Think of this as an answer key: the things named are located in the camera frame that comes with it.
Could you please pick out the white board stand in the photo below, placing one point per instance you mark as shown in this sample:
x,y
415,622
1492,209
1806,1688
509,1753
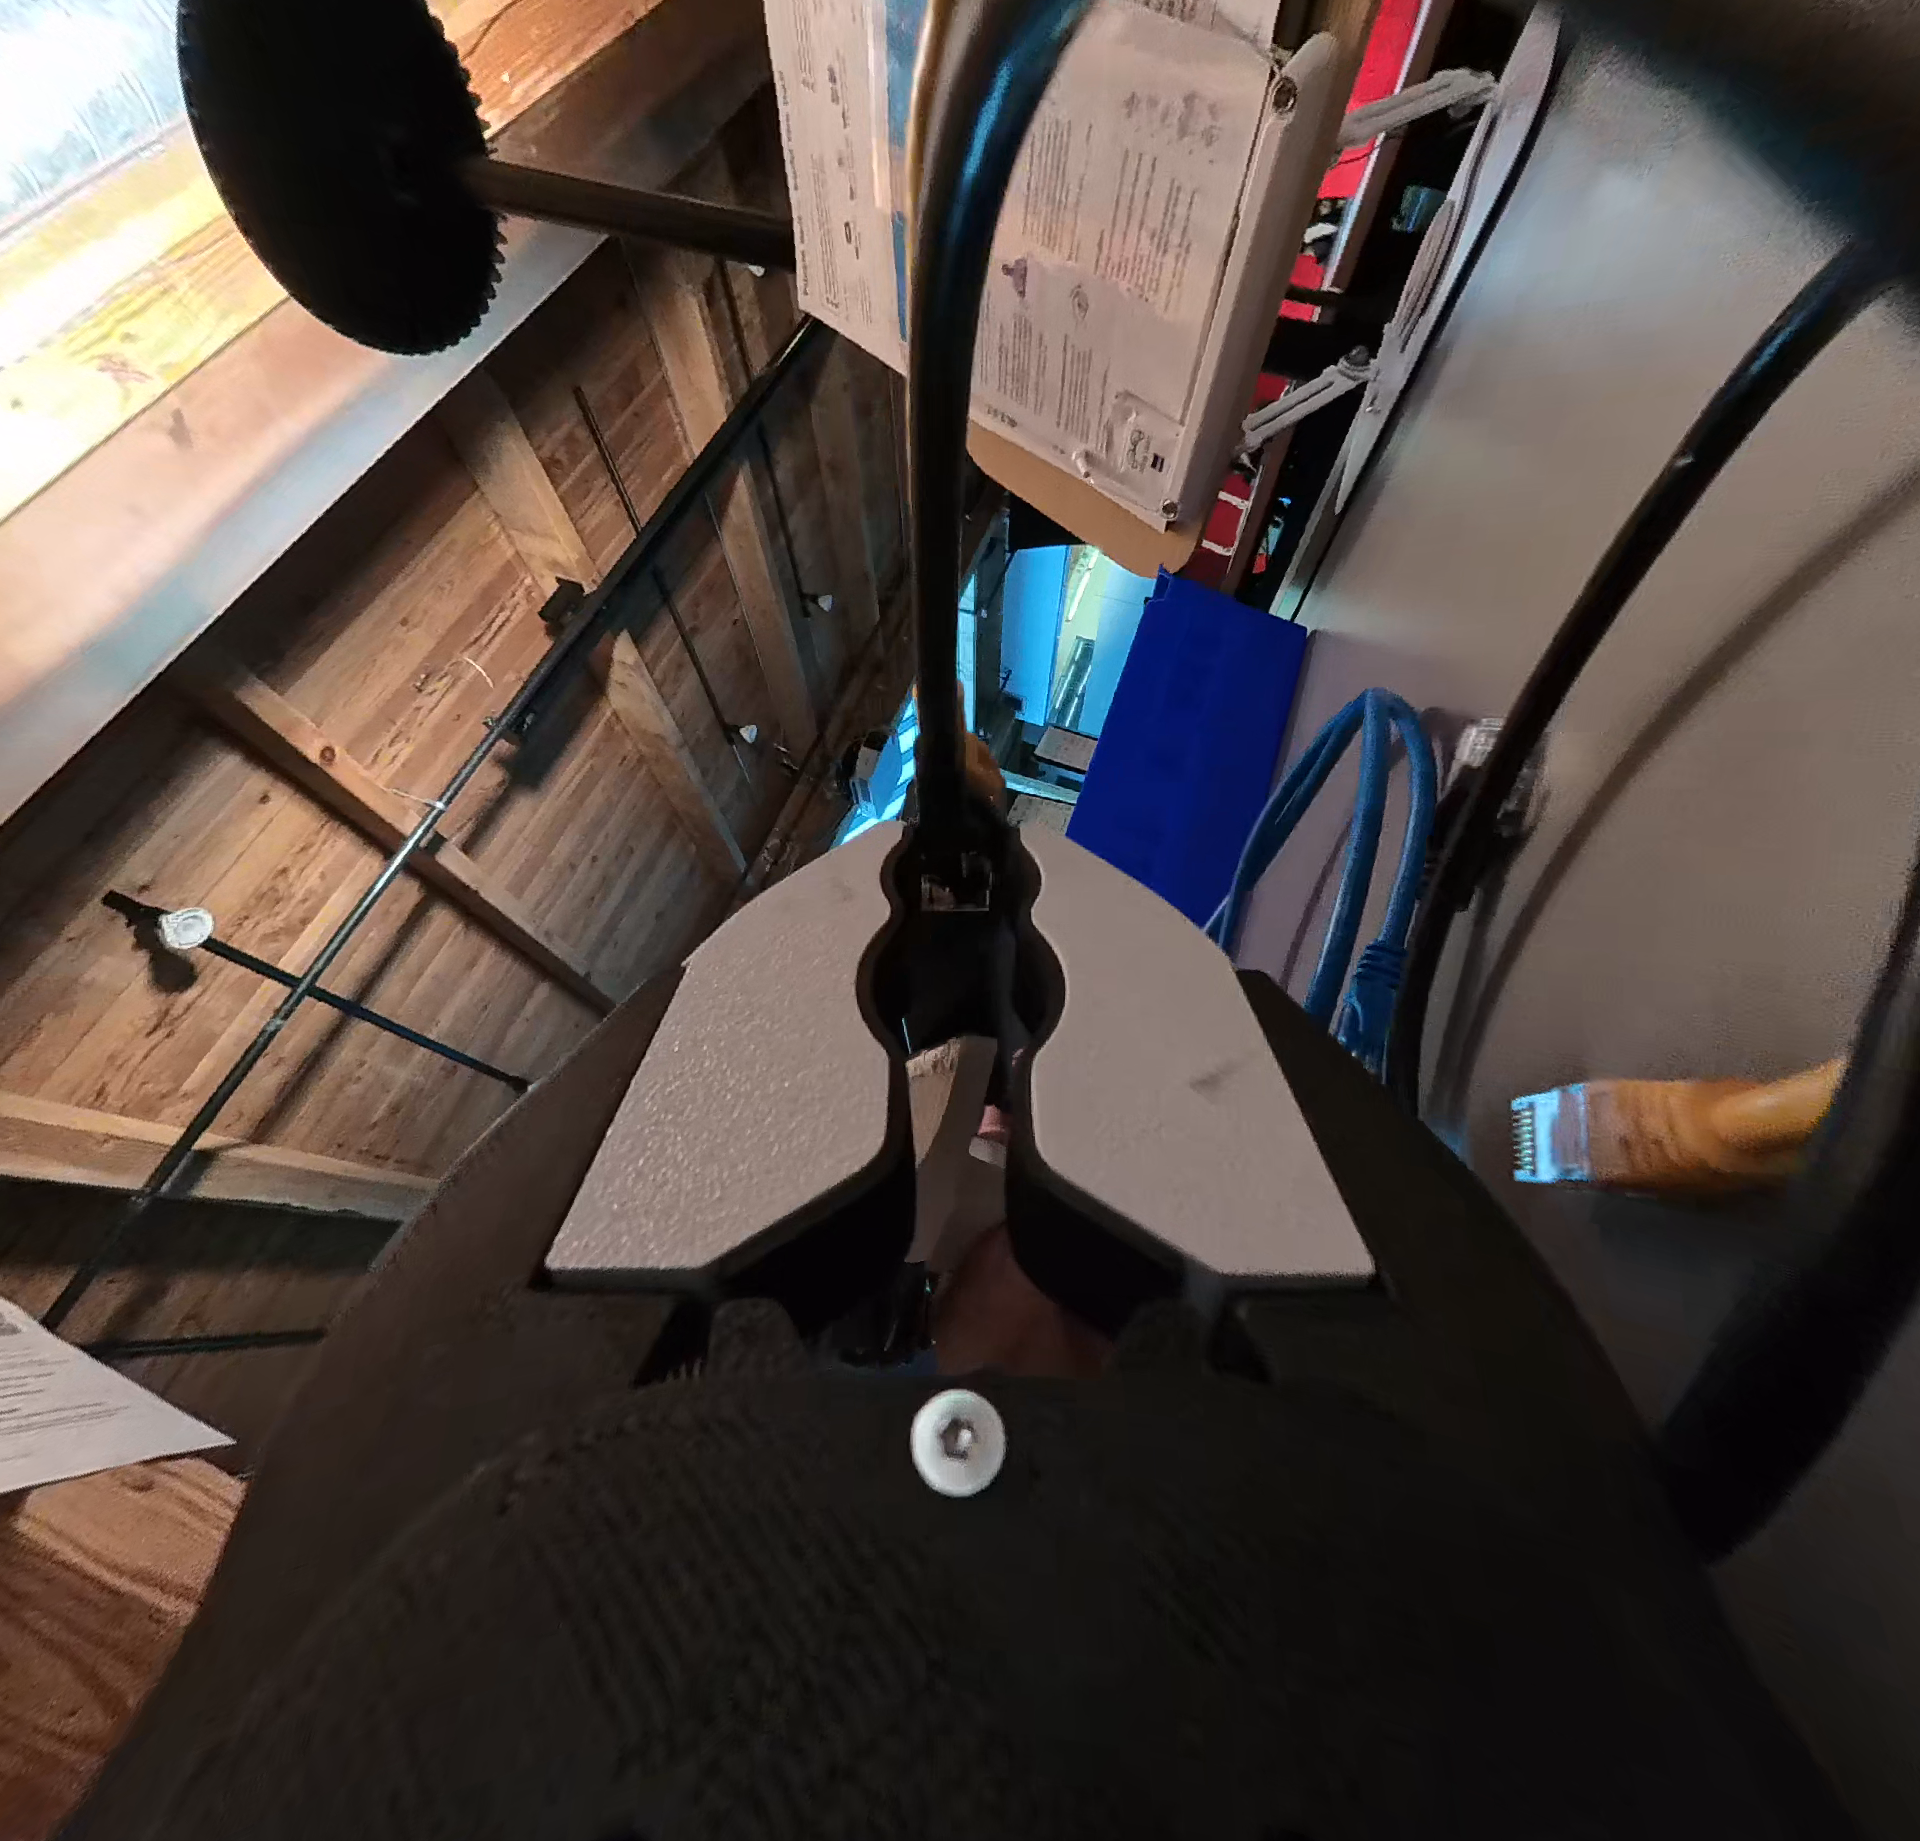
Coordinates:
x,y
1419,103

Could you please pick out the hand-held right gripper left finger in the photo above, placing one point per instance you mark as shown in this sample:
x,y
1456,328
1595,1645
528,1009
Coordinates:
x,y
722,1105

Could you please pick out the black network splitter box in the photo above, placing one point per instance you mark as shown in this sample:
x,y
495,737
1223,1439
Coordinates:
x,y
962,970

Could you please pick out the white printed paper sheet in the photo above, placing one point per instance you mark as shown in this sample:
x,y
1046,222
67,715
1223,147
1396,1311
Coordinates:
x,y
77,1399

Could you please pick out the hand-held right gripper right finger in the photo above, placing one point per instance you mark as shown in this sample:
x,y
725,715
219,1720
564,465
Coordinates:
x,y
1185,1105

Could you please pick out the silver air duct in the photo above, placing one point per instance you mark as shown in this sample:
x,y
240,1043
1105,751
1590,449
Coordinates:
x,y
92,72

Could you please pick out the instruction sheet on stand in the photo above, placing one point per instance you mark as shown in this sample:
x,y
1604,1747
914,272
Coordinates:
x,y
1128,222

